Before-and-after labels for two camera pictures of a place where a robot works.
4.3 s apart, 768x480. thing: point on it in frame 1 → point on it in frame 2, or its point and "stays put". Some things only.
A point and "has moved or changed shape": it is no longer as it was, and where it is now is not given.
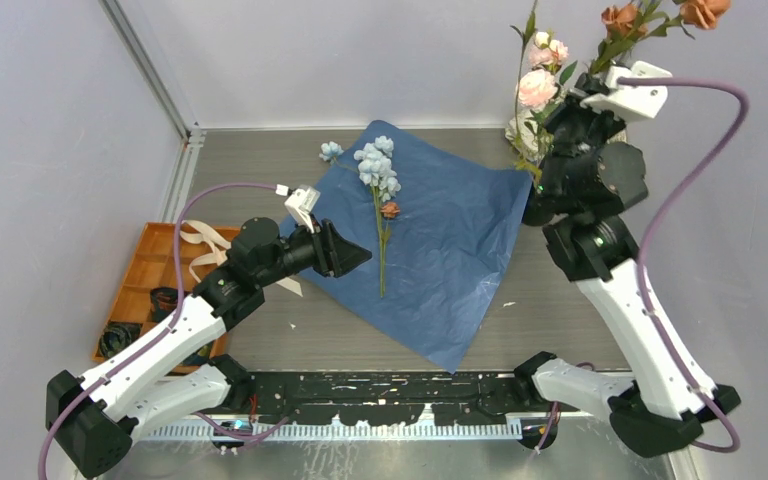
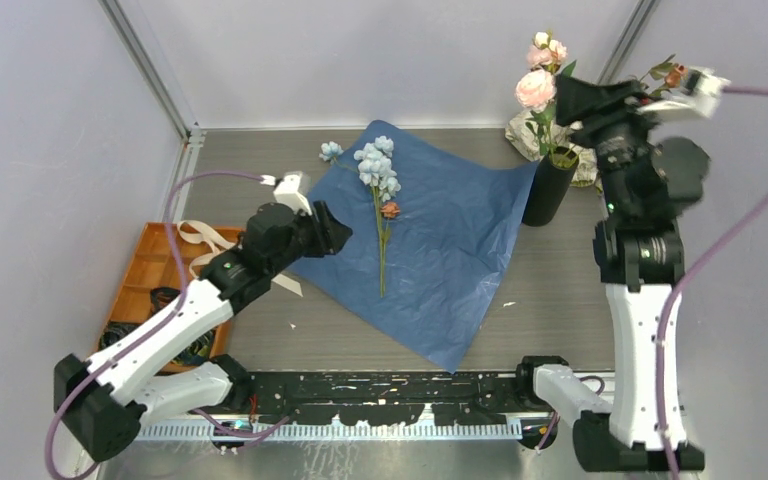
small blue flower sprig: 330,151 stays put
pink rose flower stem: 542,72 has moved or changed shape
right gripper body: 575,126 → 612,138
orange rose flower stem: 640,19 → 667,74
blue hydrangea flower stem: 377,170 stays put
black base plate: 384,397 stays put
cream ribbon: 192,232 stays put
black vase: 540,206 stays put
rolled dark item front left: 116,335 stays put
